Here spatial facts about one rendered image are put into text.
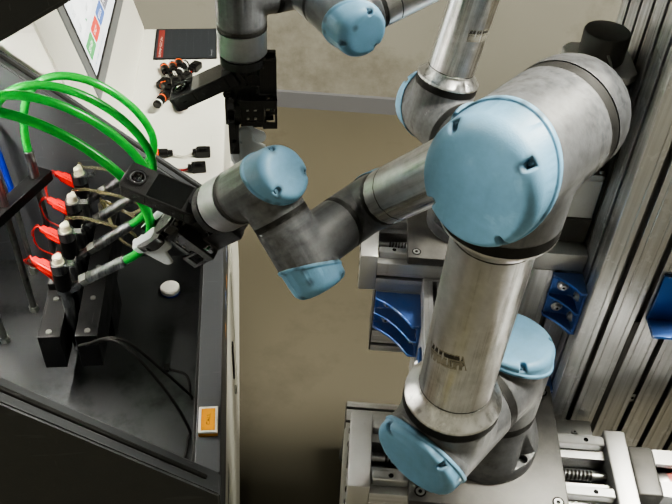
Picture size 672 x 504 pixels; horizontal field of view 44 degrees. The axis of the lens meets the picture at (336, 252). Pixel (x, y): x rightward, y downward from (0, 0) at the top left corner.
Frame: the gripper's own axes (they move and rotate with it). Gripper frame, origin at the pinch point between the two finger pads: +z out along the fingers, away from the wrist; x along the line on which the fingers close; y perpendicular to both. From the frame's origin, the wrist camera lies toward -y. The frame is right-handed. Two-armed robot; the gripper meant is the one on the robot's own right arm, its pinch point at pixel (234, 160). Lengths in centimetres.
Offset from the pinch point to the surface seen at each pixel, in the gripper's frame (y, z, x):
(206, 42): -8, 24, 85
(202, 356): -6.5, 26.8, -19.9
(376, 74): 58, 103, 203
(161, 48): -20, 24, 81
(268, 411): 5, 122, 38
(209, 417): -4.9, 25.5, -33.7
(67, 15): -32, -7, 40
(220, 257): -3.8, 26.8, 5.0
